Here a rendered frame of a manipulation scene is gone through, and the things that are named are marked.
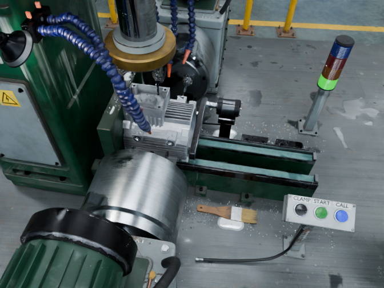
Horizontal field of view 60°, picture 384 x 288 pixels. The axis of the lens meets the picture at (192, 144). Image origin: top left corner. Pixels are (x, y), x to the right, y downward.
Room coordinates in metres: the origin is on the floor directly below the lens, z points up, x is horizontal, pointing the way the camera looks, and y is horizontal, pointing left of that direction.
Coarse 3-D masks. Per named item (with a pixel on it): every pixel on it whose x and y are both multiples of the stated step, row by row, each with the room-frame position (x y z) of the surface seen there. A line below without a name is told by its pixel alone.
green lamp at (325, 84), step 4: (320, 76) 0.96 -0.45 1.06; (320, 80) 0.94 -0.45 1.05; (324, 80) 0.92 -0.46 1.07; (328, 80) 0.92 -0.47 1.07; (336, 80) 0.92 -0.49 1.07; (320, 84) 0.93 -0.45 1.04; (324, 84) 0.92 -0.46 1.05; (328, 84) 0.91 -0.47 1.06; (332, 84) 0.91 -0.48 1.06; (324, 88) 0.92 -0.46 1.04; (328, 88) 0.91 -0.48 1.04; (332, 88) 0.92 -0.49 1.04
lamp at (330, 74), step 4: (324, 68) 0.94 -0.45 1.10; (328, 68) 0.93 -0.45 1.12; (324, 72) 0.94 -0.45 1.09; (328, 72) 0.92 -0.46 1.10; (332, 72) 0.92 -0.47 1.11; (336, 72) 0.91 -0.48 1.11; (340, 72) 0.92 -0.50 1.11; (324, 76) 0.93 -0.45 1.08; (328, 76) 0.92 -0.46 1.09; (332, 76) 0.91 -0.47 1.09; (336, 76) 0.92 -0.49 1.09; (332, 80) 0.91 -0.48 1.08
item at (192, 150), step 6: (204, 102) 0.83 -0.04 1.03; (204, 108) 0.80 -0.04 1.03; (198, 114) 0.77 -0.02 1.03; (204, 114) 0.80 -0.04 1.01; (198, 120) 0.75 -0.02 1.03; (198, 126) 0.72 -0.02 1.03; (198, 132) 0.70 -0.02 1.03; (192, 138) 0.67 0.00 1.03; (198, 138) 0.67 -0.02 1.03; (192, 144) 0.65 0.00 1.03; (192, 150) 0.62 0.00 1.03; (192, 156) 0.61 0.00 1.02
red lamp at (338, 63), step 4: (328, 56) 0.96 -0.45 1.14; (332, 56) 0.93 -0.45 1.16; (328, 60) 0.94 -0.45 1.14; (332, 60) 0.93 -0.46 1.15; (336, 60) 0.92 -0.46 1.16; (340, 60) 0.91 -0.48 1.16; (344, 60) 0.92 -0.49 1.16; (328, 64) 0.93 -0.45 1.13; (332, 64) 0.92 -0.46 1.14; (336, 64) 0.92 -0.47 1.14; (340, 64) 0.91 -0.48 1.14; (344, 64) 0.92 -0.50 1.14; (332, 68) 0.92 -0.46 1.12; (336, 68) 0.91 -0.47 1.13; (340, 68) 0.92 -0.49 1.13
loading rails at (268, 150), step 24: (216, 144) 0.74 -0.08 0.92; (240, 144) 0.75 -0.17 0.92; (264, 144) 0.74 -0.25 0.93; (192, 168) 0.64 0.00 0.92; (216, 168) 0.63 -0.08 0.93; (240, 168) 0.64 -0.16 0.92; (264, 168) 0.70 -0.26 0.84; (288, 168) 0.69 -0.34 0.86; (240, 192) 0.61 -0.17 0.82; (264, 192) 0.60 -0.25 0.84; (288, 192) 0.59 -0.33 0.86; (312, 192) 0.58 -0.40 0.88
